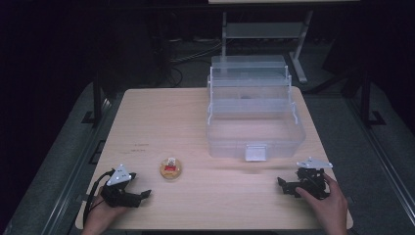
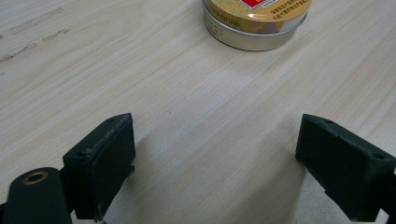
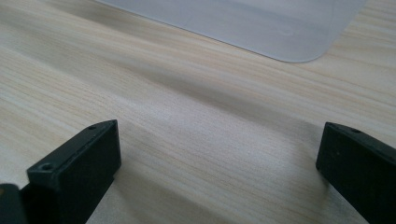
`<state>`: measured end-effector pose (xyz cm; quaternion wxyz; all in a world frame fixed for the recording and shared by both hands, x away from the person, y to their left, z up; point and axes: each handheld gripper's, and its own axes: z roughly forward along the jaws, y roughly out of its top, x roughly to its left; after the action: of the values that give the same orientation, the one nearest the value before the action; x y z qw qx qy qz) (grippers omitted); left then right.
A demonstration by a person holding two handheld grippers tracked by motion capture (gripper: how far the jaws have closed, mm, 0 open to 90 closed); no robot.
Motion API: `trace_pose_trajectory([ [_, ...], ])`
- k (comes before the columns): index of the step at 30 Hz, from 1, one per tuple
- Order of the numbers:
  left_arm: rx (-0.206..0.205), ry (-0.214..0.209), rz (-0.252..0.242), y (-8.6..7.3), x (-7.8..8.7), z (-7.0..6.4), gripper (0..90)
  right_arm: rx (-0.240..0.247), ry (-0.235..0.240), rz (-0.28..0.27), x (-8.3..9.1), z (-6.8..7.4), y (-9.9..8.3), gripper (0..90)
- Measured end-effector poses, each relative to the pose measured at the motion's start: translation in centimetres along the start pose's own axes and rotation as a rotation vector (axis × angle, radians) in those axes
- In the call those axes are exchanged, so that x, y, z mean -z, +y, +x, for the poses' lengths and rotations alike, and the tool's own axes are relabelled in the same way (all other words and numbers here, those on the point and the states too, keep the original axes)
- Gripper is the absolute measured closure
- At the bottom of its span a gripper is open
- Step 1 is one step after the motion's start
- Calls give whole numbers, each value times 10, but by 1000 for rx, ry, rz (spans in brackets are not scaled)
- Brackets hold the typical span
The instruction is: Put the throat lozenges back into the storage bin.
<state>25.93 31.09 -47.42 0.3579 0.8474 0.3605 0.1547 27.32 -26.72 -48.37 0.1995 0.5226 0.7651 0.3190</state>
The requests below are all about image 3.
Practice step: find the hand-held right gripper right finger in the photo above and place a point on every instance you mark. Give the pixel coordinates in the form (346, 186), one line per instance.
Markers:
(361, 168)

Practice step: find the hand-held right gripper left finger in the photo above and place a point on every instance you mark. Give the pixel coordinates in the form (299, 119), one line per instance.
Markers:
(77, 174)

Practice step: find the grey plastic mat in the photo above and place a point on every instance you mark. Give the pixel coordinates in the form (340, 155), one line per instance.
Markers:
(264, 25)

